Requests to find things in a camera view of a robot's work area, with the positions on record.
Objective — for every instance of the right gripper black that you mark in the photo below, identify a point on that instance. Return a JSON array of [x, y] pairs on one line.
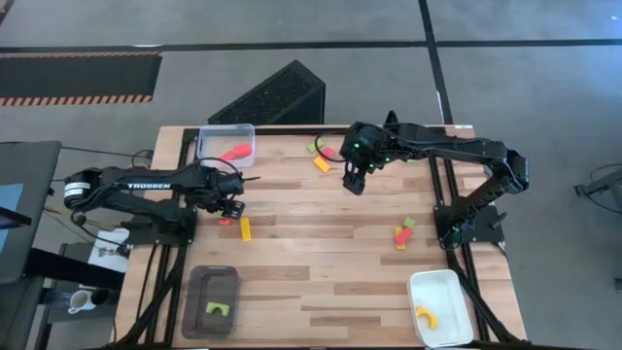
[[359, 166]]

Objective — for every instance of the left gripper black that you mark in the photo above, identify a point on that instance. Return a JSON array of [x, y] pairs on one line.
[[227, 188]]

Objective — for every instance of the yellow rectangular block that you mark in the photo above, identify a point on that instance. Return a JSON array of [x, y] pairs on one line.
[[321, 164], [401, 247], [246, 229]]

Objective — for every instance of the green rectangular block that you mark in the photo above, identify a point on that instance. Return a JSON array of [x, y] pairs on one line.
[[312, 146]]

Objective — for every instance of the green arch block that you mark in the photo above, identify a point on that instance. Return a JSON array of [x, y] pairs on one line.
[[217, 305]]

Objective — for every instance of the yellow arch block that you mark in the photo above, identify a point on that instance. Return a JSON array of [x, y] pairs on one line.
[[430, 313]]

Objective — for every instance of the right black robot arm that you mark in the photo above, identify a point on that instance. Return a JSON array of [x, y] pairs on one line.
[[437, 143]]

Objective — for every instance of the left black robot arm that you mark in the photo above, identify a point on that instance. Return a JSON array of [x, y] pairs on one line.
[[146, 185]]

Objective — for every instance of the clear plastic bin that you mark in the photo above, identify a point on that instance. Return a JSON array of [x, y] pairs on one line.
[[214, 138]]

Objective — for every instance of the dark grey plastic tray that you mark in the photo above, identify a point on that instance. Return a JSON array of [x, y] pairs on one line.
[[194, 316]]

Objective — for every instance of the black perforated computer case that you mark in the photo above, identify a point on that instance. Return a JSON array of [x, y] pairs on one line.
[[272, 97]]

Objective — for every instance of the white printed paper sheet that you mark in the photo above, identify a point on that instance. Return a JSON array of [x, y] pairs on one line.
[[109, 253]]

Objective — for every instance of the white plastic bin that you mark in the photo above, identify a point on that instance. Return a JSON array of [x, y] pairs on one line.
[[447, 291]]

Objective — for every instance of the dark cup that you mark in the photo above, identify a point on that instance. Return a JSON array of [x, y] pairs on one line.
[[101, 296]]

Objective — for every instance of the black side table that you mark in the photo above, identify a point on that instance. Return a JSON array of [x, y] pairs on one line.
[[73, 269]]

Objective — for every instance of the white mug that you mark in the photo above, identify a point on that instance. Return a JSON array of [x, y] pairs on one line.
[[80, 301]]

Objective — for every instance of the black hazard-striped floor mat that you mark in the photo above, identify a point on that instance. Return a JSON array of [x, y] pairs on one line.
[[78, 75]]

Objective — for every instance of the dark grey monitor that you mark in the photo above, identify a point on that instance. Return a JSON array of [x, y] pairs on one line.
[[29, 165]]

